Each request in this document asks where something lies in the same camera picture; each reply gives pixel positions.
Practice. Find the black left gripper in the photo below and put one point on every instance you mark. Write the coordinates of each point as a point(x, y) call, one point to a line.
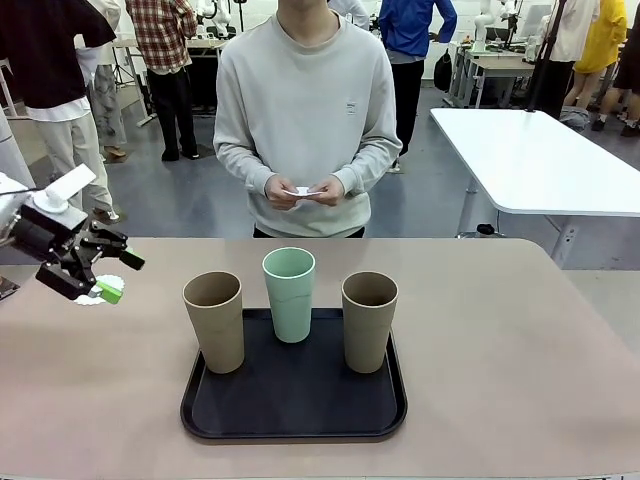
point(42, 237)

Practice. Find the white scalloped paper coaster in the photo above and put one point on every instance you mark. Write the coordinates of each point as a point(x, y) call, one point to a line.
point(113, 281)
point(304, 191)

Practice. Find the tall tan brown cup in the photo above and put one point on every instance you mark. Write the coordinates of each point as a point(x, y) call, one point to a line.
point(367, 335)
point(215, 330)

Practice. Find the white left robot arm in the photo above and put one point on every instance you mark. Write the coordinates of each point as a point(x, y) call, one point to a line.
point(7, 207)

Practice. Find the person's left forearm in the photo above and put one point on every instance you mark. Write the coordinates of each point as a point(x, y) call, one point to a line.
point(370, 167)

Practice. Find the white robot arm on desk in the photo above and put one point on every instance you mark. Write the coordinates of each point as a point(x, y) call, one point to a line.
point(481, 27)
point(220, 17)

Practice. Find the person's right forearm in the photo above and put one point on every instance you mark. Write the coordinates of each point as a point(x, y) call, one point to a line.
point(240, 167)

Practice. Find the person's right hand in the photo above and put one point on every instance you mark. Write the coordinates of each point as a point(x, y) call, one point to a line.
point(280, 195)

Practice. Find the person's left hand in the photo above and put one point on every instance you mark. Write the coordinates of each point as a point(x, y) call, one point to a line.
point(330, 192)

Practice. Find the dark flat device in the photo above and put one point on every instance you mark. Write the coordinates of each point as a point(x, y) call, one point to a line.
point(6, 290)

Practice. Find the white cylindrical appliance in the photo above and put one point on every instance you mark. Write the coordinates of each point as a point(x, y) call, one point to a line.
point(12, 150)

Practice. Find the bystander in patterned grey trousers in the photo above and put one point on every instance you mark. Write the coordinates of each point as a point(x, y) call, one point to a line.
point(107, 100)

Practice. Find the tall mint green cup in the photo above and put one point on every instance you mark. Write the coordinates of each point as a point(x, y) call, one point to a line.
point(290, 315)

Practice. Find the bystander black top beige trousers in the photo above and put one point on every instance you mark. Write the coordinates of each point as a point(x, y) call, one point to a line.
point(40, 50)

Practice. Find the bystander in plaid shirt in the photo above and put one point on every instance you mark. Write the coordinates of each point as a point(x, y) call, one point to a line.
point(160, 35)

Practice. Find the black plastic serving tray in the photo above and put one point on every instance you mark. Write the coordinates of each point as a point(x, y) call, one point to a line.
point(300, 395)

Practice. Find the person in grey sweatshirt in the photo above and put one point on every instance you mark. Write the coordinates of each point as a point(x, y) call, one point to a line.
point(305, 100)

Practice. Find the bystander in blue shirt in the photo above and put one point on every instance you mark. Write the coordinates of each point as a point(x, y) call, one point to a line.
point(410, 30)

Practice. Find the black bag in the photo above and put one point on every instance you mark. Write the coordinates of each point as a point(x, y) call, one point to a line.
point(442, 72)

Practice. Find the grey metal desk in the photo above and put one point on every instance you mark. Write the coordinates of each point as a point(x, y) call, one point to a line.
point(500, 67)

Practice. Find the white rounded table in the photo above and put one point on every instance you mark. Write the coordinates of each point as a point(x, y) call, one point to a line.
point(540, 160)

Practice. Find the black tripod pole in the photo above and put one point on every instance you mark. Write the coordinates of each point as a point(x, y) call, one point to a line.
point(547, 50)

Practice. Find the grey bag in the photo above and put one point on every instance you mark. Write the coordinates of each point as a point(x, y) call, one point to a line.
point(575, 119)

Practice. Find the bystander cream top black trousers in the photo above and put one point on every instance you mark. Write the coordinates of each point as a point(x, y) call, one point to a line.
point(575, 35)

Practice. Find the bystander in yellow jacket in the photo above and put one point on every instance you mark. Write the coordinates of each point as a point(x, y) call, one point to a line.
point(602, 40)

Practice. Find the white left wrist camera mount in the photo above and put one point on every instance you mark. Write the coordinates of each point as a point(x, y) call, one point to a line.
point(60, 200)

